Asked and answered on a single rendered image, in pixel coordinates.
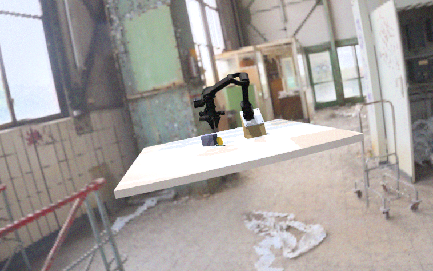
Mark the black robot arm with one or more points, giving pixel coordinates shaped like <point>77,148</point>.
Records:
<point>209,93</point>

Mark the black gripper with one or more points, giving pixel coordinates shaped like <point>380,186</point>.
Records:
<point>212,113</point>

